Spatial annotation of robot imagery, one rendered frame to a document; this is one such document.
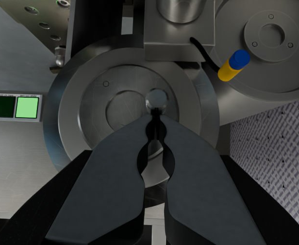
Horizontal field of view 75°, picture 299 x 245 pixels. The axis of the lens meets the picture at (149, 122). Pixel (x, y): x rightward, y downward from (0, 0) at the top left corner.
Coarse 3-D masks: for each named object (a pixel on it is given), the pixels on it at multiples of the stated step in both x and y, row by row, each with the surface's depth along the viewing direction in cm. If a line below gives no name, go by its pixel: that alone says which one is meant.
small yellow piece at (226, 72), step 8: (192, 40) 13; (200, 48) 13; (208, 56) 12; (232, 56) 10; (240, 56) 9; (248, 56) 9; (208, 64) 12; (224, 64) 10; (232, 64) 10; (240, 64) 9; (216, 72) 12; (224, 72) 11; (232, 72) 10; (224, 80) 11
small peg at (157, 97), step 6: (150, 90) 12; (156, 90) 12; (162, 90) 12; (150, 96) 12; (156, 96) 12; (162, 96) 12; (150, 102) 12; (156, 102) 12; (162, 102) 12; (150, 108) 12; (156, 108) 12; (162, 108) 12; (156, 114) 13
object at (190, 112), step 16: (128, 48) 16; (96, 64) 16; (112, 64) 16; (144, 64) 16; (160, 64) 16; (176, 64) 16; (80, 80) 16; (176, 80) 16; (64, 96) 16; (80, 96) 16; (176, 96) 16; (192, 96) 16; (64, 112) 16; (192, 112) 16; (64, 128) 15; (192, 128) 15; (64, 144) 15; (80, 144) 15; (160, 160) 15; (144, 176) 15; (160, 176) 15
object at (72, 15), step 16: (80, 0) 20; (96, 0) 25; (112, 0) 34; (80, 16) 20; (96, 16) 25; (112, 16) 34; (80, 32) 20; (96, 32) 25; (112, 32) 34; (80, 48) 20
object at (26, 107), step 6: (18, 102) 50; (24, 102) 50; (30, 102) 50; (36, 102) 50; (18, 108) 49; (24, 108) 49; (30, 108) 49; (36, 108) 49; (18, 114) 49; (24, 114) 49; (30, 114) 49
